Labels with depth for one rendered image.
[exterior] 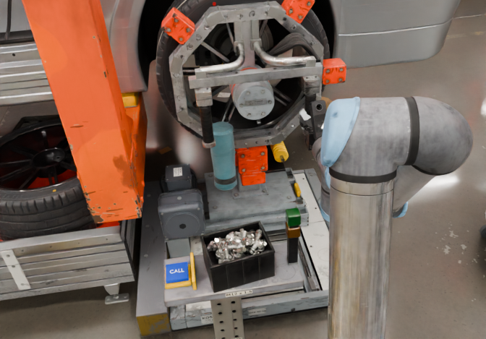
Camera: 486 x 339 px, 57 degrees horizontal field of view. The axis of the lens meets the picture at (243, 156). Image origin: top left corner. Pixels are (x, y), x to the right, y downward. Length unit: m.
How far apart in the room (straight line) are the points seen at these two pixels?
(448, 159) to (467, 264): 1.46
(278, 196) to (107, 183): 0.87
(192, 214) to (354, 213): 1.09
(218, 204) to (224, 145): 0.51
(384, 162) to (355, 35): 1.24
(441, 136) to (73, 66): 0.94
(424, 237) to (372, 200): 1.53
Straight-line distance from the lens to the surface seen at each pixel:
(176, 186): 1.91
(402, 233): 2.30
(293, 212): 1.34
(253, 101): 1.50
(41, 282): 1.99
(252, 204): 2.03
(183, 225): 1.83
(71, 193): 1.85
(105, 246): 1.81
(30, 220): 1.92
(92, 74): 1.32
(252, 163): 1.80
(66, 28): 1.28
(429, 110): 0.77
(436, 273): 2.16
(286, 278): 1.44
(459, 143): 0.81
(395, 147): 0.75
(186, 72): 1.71
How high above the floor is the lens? 1.56
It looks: 35 degrees down
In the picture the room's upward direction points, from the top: 4 degrees counter-clockwise
